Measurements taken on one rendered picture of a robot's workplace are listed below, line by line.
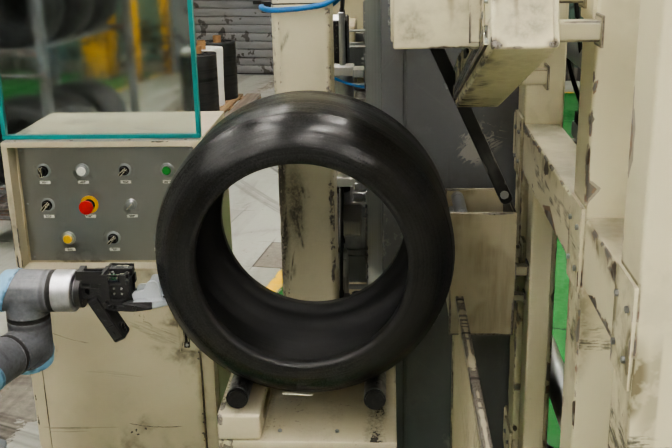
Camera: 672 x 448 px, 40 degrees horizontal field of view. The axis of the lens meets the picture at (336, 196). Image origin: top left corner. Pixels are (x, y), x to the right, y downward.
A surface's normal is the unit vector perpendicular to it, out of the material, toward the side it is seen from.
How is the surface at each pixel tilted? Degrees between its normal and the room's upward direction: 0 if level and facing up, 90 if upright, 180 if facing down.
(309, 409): 0
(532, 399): 90
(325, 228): 90
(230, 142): 49
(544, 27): 72
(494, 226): 90
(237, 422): 90
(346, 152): 80
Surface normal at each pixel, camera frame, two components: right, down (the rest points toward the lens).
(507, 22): -0.06, -0.02
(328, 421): -0.02, -0.96
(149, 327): -0.06, 0.29
